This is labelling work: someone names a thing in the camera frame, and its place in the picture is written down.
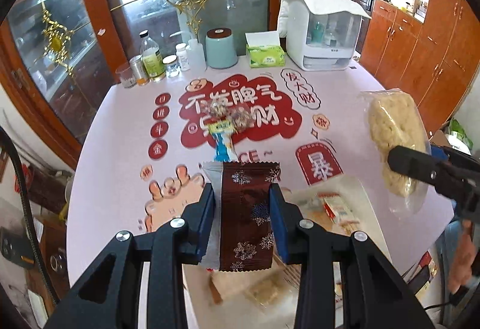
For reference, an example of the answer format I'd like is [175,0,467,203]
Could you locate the puffed rice cake packet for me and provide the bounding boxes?
[360,89,431,219]

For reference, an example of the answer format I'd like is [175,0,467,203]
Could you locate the dark red snowflake packet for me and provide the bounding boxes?
[200,161,281,272]

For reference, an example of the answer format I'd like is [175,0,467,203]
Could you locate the blue candy bar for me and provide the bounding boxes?
[210,132,239,162]

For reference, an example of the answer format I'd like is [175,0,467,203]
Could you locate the nut brittle clear packet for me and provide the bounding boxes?
[229,107,255,133]

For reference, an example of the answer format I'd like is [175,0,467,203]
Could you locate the white cardboard tray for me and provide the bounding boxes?
[183,175,393,329]

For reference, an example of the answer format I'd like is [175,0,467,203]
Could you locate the orange red cracker packet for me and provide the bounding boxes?
[317,193,360,232]

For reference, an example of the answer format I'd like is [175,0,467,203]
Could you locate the orange wooden cabinet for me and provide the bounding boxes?
[360,0,479,134]

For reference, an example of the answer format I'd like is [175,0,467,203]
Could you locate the small green candy packet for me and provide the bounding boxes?
[208,120,235,135]

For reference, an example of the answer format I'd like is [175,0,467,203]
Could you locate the small clear nut packet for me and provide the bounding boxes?
[202,101,230,124]

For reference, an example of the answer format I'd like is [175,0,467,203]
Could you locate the clear drinking glass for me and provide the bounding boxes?
[115,63,137,89]

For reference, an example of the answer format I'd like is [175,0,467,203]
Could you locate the white countertop storage cabinet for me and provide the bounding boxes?
[277,0,370,72]

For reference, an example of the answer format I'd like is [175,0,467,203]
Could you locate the small glass jar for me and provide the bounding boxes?
[163,55,182,77]

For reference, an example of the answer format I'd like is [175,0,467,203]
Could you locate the clear bottle green label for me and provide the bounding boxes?
[139,30,166,82]

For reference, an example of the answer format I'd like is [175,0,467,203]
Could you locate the white plastic bottle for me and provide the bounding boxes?
[186,38,207,73]

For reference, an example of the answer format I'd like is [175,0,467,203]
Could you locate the small white pill bottle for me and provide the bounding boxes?
[176,43,191,72]

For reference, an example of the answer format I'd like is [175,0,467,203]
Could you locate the teal canister brown lid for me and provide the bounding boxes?
[205,28,238,69]

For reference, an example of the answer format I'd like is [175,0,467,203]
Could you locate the green tissue box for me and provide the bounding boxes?
[245,30,286,69]

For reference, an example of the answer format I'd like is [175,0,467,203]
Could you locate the wooden glass sliding door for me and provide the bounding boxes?
[1,0,281,168]

